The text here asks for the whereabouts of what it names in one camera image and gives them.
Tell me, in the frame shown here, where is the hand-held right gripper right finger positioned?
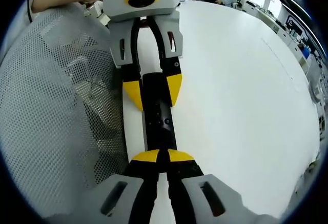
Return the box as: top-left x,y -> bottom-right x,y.
166,149 -> 280,224

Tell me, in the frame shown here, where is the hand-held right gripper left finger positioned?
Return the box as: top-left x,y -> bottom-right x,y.
76,149 -> 167,224

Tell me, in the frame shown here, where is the white mesh office chair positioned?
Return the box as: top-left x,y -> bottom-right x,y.
0,3 -> 129,221

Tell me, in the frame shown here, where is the black remote control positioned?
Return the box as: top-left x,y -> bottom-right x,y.
141,72 -> 179,153

